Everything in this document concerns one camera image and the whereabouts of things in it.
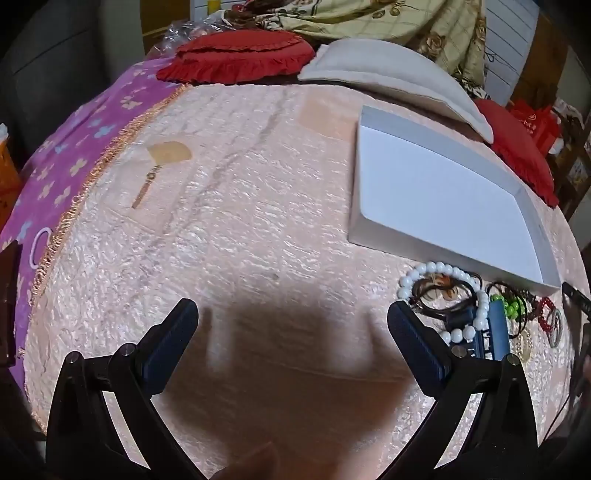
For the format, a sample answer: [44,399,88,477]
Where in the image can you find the blue hair clip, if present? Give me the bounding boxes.
[445,299,511,361]

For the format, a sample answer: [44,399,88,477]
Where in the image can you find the clear bead bracelet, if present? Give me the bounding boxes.
[510,325,533,364]

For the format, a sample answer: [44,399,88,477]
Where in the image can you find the red frilled pillow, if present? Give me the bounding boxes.
[156,31,316,86]

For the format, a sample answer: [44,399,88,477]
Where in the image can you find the floral yellow cloth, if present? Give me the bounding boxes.
[217,0,488,100]

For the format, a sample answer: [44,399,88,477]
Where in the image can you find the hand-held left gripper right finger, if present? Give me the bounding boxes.
[387,301,542,480]

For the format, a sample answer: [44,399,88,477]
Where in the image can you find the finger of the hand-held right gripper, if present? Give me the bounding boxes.
[562,282,591,320]

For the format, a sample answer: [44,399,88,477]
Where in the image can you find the red bead bracelet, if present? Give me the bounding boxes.
[534,296,557,331]

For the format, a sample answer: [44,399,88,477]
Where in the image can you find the white bead bracelet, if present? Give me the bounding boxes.
[397,261,490,344]

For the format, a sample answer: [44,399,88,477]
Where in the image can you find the orange container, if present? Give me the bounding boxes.
[0,124,24,209]

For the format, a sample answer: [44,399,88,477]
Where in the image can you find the purple flowered blanket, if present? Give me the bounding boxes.
[0,58,182,380]

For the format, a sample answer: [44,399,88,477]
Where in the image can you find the wooden chair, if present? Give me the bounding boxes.
[549,99,591,219]

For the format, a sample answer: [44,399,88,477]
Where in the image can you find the brown cord pendant necklace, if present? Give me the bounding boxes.
[410,271,483,320]

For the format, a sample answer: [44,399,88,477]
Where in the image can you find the clear plastic bag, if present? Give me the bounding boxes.
[148,11,232,61]

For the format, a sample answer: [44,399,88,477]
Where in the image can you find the dark brown object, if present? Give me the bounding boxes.
[0,240,23,368]

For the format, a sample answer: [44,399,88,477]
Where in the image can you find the white ring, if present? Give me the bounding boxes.
[30,226,53,269]

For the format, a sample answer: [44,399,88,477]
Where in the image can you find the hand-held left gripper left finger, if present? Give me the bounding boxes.
[46,298,200,480]

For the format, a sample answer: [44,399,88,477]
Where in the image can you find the brown bead bracelet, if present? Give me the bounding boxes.
[503,284,542,333]

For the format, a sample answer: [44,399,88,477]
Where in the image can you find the green bead bracelet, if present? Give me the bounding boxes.
[490,291,528,324]

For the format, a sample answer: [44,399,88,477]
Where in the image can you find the beige pillow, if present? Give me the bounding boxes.
[298,39,495,142]

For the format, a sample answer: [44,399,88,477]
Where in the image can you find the plain red pillow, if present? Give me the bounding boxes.
[473,98,560,208]

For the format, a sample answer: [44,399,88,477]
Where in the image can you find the red shopping bag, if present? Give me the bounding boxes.
[507,98,564,156]

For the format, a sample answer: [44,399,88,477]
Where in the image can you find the white cardboard box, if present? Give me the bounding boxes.
[348,105,561,296]

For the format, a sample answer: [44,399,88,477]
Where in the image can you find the grey woven bangle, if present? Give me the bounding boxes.
[549,308,566,348]

